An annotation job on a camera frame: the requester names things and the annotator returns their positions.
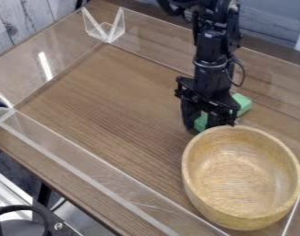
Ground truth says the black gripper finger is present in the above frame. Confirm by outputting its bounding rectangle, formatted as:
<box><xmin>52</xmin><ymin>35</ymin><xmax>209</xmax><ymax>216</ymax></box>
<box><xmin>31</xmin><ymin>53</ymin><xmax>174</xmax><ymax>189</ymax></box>
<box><xmin>206</xmin><ymin>112</ymin><xmax>234</xmax><ymax>128</ymax></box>
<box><xmin>181</xmin><ymin>99</ymin><xmax>201</xmax><ymax>130</ymax></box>

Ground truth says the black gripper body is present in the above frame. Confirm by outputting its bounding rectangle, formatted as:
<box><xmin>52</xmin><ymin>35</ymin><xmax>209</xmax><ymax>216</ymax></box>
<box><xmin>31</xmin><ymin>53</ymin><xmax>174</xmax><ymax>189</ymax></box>
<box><xmin>173</xmin><ymin>59</ymin><xmax>242</xmax><ymax>126</ymax></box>

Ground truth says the green rectangular block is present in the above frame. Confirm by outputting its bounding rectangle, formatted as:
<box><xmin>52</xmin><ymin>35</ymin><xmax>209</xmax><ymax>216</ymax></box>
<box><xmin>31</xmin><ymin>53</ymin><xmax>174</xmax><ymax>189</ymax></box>
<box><xmin>193</xmin><ymin>93</ymin><xmax>252</xmax><ymax>132</ymax></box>

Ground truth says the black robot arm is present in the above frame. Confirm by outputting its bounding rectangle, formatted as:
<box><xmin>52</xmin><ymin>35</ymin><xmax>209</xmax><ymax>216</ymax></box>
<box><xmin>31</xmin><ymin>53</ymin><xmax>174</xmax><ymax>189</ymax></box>
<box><xmin>157</xmin><ymin>0</ymin><xmax>242</xmax><ymax>129</ymax></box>

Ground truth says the brown wooden bowl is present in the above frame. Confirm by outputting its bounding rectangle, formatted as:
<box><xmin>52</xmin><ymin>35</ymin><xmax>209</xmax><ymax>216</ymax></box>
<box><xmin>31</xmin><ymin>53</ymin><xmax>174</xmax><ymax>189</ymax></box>
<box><xmin>182</xmin><ymin>125</ymin><xmax>300</xmax><ymax>231</ymax></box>

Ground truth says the black table leg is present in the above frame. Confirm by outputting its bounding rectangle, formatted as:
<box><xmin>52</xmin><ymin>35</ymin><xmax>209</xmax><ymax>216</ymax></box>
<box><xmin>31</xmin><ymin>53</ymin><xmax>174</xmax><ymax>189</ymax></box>
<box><xmin>38</xmin><ymin>183</ymin><xmax>52</xmax><ymax>207</ymax></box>

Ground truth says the clear acrylic corner bracket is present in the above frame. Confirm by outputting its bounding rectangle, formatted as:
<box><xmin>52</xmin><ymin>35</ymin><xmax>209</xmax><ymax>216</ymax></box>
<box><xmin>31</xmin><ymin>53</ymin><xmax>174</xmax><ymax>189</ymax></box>
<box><xmin>80</xmin><ymin>7</ymin><xmax>125</xmax><ymax>43</ymax></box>

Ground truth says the clear acrylic front wall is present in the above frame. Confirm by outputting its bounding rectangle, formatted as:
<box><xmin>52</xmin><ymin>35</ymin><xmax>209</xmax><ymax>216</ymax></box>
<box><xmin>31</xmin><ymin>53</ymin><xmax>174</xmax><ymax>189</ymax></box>
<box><xmin>0</xmin><ymin>100</ymin><xmax>229</xmax><ymax>236</ymax></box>

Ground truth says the black cable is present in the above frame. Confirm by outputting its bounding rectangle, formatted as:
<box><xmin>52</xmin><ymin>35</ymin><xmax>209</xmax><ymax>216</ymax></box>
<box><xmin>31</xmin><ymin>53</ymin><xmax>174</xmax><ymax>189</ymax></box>
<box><xmin>0</xmin><ymin>205</ymin><xmax>54</xmax><ymax>236</ymax></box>

